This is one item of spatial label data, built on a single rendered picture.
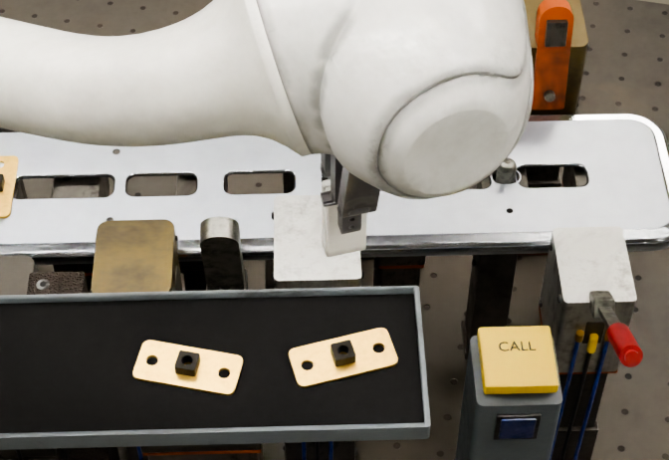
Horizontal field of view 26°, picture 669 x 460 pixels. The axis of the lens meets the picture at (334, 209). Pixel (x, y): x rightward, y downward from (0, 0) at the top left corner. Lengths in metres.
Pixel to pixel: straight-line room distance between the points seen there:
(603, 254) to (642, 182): 0.17
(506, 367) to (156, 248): 0.37
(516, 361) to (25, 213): 0.57
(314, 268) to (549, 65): 0.42
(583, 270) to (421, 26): 0.77
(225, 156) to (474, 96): 0.93
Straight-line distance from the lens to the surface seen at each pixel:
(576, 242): 1.40
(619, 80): 2.08
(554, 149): 1.56
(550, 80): 1.60
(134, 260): 1.35
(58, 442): 1.16
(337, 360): 1.16
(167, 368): 1.18
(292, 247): 1.31
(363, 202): 0.97
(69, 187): 1.54
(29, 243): 1.48
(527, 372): 1.18
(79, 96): 0.71
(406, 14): 0.63
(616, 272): 1.38
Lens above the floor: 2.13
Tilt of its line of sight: 50 degrees down
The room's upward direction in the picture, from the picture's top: straight up
